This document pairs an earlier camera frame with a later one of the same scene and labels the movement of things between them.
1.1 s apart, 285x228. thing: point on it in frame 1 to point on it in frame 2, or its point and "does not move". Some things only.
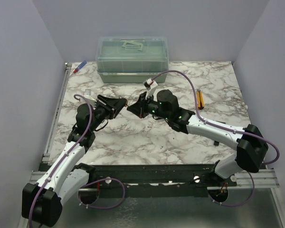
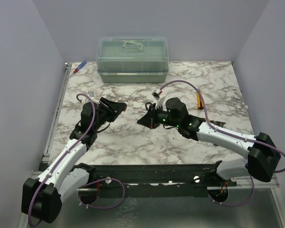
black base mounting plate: x=156 y=180 does not move
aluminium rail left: x=35 y=175 does not move
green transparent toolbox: x=131 y=60 does not move
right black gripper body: x=145 y=105 to x=157 y=117
